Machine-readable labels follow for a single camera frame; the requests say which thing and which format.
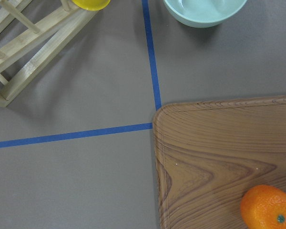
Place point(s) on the orange mandarin fruit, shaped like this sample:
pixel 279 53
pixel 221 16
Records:
pixel 264 207

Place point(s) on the brown wooden tray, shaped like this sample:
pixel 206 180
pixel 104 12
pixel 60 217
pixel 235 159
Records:
pixel 208 154

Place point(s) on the mint green bowl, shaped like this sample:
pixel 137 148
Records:
pixel 203 13

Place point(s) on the yellow cup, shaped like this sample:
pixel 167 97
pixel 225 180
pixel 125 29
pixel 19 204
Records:
pixel 92 5

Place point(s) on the wooden mug rack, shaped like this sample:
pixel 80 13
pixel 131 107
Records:
pixel 52 33

